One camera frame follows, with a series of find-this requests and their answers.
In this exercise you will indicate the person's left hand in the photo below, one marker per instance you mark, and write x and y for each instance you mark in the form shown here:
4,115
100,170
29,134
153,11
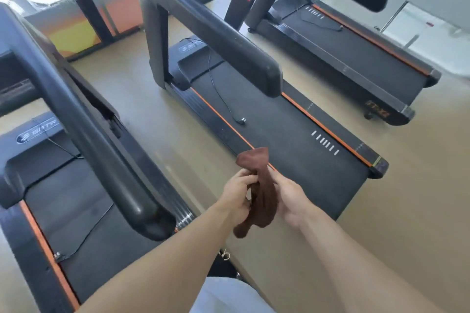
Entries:
235,199

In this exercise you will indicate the person's right hand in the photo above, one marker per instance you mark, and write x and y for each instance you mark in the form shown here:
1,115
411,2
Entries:
293,202

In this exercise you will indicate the brown microfibre cloth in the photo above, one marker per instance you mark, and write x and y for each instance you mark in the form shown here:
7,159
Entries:
262,199

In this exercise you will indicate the black treadmill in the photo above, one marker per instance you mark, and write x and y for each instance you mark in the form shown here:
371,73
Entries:
367,52
293,140
91,147

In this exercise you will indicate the person's right forearm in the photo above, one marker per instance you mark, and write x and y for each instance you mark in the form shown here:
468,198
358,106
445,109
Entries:
360,272

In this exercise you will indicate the person's left forearm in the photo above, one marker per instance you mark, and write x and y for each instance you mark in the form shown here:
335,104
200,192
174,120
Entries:
158,272

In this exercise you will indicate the person's left grey shoe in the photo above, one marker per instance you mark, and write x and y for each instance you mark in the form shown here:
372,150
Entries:
224,254

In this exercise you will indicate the person's grey shirt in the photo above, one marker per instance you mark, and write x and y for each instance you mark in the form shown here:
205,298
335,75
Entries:
227,298

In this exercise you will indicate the orange patterned parapet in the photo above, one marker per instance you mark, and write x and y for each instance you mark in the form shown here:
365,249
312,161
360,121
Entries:
125,12

